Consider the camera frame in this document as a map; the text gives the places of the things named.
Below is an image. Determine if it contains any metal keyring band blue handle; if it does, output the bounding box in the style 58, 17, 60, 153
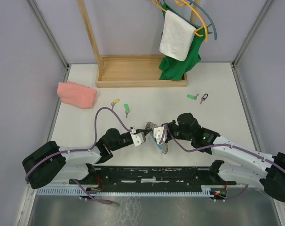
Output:
150, 132, 168, 154

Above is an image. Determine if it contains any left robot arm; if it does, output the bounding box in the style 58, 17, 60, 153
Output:
22, 128, 151, 189

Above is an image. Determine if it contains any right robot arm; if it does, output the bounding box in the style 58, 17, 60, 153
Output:
155, 113, 285, 202

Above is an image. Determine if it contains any green tag key left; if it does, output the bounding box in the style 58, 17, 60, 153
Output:
124, 104, 130, 118

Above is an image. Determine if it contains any green tag key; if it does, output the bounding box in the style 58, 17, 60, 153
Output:
124, 104, 130, 118
187, 94, 199, 100

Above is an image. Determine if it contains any green tag key right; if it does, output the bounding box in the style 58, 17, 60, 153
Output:
187, 94, 199, 100

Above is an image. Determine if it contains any yellow tag key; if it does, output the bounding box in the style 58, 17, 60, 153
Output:
111, 98, 120, 110

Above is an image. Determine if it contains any black tag key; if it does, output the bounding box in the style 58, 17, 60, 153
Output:
200, 93, 208, 104

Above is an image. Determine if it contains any green shirt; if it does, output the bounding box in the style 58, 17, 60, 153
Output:
159, 4, 206, 81

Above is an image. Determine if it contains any pink folded cloth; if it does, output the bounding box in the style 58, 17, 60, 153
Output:
57, 81, 97, 109

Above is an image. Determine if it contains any white towel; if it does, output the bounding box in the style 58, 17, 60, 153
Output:
159, 10, 196, 61

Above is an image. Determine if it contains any grey-blue hanger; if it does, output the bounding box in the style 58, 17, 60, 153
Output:
172, 0, 217, 42

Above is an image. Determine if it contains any yellow hanger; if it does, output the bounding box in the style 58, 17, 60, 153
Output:
151, 0, 208, 43

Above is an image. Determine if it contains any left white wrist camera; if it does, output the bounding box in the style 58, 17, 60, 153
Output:
130, 127, 146, 146

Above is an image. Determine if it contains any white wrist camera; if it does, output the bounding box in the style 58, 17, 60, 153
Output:
153, 125, 167, 145
130, 127, 146, 146

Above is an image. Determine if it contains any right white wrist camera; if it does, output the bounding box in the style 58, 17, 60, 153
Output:
153, 125, 167, 145

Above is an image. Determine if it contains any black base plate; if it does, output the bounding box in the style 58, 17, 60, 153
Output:
78, 166, 237, 192

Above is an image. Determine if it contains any wooden rack frame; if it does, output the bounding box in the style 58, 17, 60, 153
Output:
77, 0, 188, 88

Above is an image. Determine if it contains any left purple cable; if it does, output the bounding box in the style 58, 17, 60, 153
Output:
24, 106, 136, 204

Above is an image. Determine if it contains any purple cable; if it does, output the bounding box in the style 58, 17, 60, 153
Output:
163, 124, 285, 202
24, 106, 136, 204

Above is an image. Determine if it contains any white cable duct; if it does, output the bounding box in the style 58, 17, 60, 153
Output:
36, 186, 218, 198

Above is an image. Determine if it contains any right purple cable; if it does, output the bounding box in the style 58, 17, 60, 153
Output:
163, 124, 285, 202

